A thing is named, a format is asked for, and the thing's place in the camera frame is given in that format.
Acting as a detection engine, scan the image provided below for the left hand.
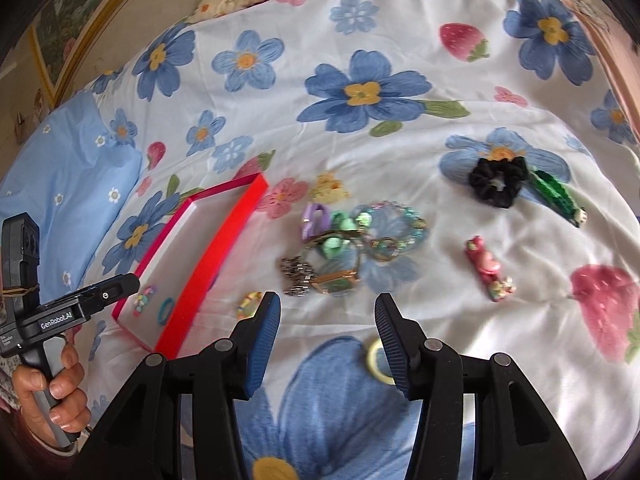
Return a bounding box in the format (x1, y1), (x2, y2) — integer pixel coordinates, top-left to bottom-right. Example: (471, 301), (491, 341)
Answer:
(12, 344), (91, 450)

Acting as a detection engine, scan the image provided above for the black scrunchie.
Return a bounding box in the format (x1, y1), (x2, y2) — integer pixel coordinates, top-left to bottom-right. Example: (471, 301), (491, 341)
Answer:
(468, 156), (528, 209)

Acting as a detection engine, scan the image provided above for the red shallow box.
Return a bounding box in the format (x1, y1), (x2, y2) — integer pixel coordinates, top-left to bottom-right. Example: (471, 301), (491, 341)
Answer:
(112, 172), (268, 360)

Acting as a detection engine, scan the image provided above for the yellow hair tie ring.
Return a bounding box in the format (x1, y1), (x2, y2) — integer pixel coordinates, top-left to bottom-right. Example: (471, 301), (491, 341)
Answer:
(365, 337), (397, 386)

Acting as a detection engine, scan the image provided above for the colourful bead bracelet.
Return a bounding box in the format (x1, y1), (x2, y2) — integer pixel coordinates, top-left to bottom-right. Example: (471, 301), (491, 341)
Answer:
(131, 284), (158, 318)

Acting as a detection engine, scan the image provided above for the yellow hair claw clip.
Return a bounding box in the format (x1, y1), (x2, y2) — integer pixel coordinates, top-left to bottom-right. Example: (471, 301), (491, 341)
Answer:
(310, 172), (349, 205)

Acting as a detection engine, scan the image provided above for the green sequin hair clip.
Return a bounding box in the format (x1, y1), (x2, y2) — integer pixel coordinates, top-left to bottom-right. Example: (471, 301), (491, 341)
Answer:
(528, 168), (588, 228)

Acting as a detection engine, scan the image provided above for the pink candy hair clip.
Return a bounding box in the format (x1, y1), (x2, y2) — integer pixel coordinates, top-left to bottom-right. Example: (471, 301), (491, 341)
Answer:
(464, 235), (516, 302)

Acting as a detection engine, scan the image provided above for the orange yellow loop clip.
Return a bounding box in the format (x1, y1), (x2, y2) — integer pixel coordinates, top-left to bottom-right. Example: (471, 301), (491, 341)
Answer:
(236, 290), (264, 321)

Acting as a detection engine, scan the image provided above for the light blue pillow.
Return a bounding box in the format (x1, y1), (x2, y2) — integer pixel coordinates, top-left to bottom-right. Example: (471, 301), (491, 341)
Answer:
(1, 91), (142, 301)

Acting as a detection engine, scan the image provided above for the beaded pastel bracelet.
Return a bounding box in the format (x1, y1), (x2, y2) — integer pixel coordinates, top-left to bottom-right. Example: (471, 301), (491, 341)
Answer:
(354, 200), (430, 264)

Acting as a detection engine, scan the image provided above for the purple bow hair tie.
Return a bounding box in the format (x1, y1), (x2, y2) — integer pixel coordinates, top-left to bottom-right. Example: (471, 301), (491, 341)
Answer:
(299, 202), (332, 242)

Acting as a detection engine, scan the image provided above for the gold framed picture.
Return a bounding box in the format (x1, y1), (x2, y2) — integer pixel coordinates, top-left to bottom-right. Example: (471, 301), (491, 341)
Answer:
(28, 0), (127, 106)

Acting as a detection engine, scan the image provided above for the chain strap green watch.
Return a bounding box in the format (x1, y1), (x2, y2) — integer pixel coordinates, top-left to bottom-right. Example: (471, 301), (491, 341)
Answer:
(280, 230), (362, 297)

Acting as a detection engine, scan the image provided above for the floral white bedsheet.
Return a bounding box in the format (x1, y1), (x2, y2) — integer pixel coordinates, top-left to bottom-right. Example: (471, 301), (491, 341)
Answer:
(86, 0), (639, 479)

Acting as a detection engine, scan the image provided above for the green bow hair tie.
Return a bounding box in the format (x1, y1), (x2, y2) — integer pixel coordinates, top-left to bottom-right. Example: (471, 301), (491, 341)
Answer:
(319, 209), (374, 261)

